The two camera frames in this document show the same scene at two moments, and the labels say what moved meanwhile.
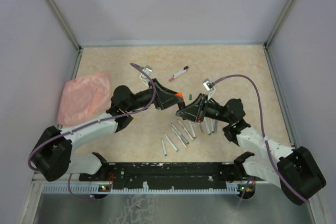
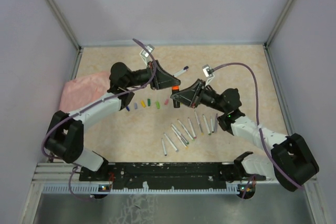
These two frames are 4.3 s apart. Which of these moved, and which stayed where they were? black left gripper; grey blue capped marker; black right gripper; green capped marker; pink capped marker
Moved: black right gripper; black left gripper
Stayed: green capped marker; grey blue capped marker; pink capped marker
